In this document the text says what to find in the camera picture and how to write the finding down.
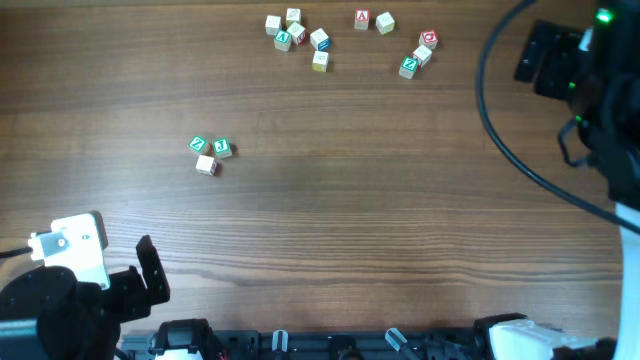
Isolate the red sided picture block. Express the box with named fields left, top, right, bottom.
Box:
left=196, top=155, right=217, bottom=176

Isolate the green Z block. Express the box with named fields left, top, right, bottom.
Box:
left=399, top=56, right=419, bottom=79
left=188, top=135, right=210, bottom=155

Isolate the green J letter block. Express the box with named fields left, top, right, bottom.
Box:
left=212, top=137, right=233, bottom=158

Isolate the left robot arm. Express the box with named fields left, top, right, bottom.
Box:
left=1, top=236, right=228, bottom=360

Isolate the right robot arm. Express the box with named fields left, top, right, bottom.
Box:
left=474, top=1, right=639, bottom=359

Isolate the red O letter block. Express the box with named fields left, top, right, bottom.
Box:
left=419, top=30, right=439, bottom=50

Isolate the red A sided block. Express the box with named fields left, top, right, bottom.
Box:
left=412, top=45, right=433, bottom=67

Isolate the yellow S wooden block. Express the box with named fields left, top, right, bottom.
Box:
left=376, top=12, right=396, bottom=35

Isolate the red A letter block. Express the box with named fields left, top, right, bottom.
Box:
left=354, top=9, right=370, bottom=30

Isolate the blue sided wooden block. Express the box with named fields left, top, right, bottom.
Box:
left=310, top=28, right=330, bottom=51

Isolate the yellow sided picture block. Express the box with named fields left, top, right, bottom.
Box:
left=312, top=51, right=329, bottom=72

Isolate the red sided wooden block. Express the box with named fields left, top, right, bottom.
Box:
left=287, top=22, right=306, bottom=45

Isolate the wooden block yellow sided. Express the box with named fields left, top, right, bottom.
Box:
left=285, top=8, right=302, bottom=27

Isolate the green A letter block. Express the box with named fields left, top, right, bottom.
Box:
left=274, top=30, right=292, bottom=52

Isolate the plain wooden block top left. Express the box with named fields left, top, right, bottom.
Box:
left=265, top=15, right=282, bottom=36

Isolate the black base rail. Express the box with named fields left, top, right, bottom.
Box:
left=114, top=327, right=494, bottom=360

